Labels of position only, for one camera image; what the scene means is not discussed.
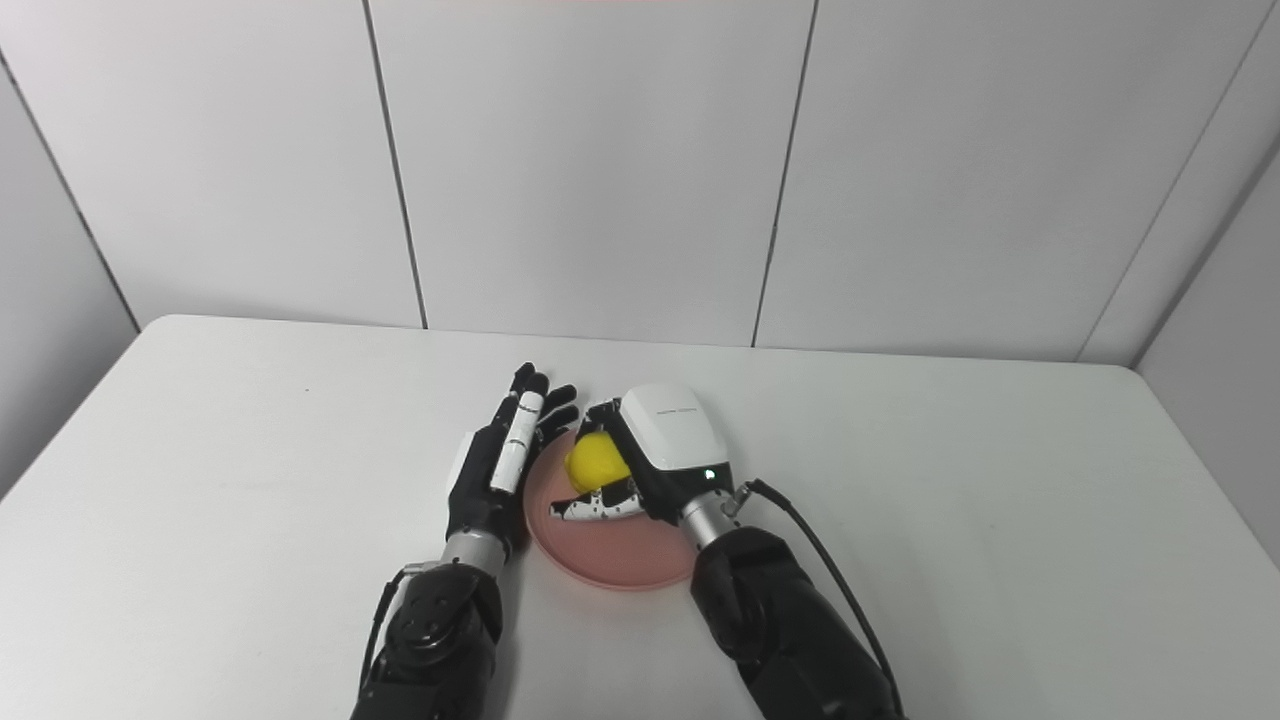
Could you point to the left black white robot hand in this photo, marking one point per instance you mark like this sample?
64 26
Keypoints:
480 490

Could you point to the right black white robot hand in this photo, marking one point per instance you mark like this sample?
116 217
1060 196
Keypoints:
675 435

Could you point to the yellow lemon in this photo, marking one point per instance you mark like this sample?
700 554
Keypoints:
595 462

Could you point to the pink round plate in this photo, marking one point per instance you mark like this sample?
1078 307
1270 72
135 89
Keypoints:
620 555

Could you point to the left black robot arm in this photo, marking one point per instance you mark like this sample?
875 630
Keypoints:
435 630

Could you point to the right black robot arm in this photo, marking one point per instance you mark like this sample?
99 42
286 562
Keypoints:
790 630

